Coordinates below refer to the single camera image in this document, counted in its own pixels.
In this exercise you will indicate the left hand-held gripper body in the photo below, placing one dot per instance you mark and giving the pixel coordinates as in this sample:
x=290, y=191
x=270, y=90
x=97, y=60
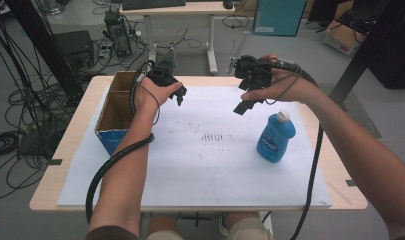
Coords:
x=163, y=77

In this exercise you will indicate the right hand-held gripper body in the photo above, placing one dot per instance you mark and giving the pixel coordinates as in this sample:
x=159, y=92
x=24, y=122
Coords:
x=255, y=73

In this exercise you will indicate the blue bottle with white cap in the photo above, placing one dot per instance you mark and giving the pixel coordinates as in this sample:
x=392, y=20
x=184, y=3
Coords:
x=275, y=140

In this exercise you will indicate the cardboard box with blue outside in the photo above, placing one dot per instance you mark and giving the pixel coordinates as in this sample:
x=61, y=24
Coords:
x=115, y=110

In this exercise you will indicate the person's left hand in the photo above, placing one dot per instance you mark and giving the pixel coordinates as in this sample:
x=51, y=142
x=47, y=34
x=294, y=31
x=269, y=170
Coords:
x=149, y=96

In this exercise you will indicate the person's right hand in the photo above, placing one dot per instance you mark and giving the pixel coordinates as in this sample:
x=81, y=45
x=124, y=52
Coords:
x=290, y=88

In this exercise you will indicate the teal cabinet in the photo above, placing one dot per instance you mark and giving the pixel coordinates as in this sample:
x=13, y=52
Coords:
x=278, y=16

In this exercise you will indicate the black computer tower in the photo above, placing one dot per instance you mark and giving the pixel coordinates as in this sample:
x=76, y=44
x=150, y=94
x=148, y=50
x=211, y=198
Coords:
x=118, y=33

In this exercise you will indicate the white desk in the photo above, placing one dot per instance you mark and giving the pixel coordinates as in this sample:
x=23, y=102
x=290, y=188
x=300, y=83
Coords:
x=176, y=8

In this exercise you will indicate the white table mat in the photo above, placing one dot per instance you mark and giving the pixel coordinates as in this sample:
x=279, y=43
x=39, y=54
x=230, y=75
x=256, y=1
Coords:
x=203, y=166

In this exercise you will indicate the black keyboard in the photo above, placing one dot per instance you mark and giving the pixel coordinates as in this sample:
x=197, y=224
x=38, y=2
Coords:
x=153, y=4

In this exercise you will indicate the black computer mouse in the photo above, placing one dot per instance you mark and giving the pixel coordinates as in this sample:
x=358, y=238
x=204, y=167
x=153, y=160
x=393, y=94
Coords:
x=228, y=4

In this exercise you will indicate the brown cardboard box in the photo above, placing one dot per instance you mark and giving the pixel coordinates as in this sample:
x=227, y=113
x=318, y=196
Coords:
x=341, y=38

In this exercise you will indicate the black equipment box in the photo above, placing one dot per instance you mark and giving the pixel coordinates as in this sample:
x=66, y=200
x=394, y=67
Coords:
x=73, y=46

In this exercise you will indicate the dark floor mat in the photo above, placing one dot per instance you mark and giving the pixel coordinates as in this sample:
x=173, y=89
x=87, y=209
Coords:
x=360, y=113

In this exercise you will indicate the black metal stand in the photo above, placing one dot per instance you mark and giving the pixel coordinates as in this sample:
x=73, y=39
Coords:
x=366, y=50
x=43, y=43

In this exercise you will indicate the person's white shoe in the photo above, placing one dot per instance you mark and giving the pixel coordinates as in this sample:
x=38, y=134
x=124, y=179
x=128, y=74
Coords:
x=223, y=225

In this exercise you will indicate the person's beige shorts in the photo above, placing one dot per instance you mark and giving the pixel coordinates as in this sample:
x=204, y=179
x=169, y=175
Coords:
x=246, y=231

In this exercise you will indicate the black tape piece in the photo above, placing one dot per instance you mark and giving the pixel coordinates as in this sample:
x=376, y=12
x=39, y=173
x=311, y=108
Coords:
x=54, y=162
x=351, y=183

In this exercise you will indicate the black cabinet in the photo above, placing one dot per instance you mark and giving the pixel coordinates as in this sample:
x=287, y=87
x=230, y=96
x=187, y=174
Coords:
x=395, y=56

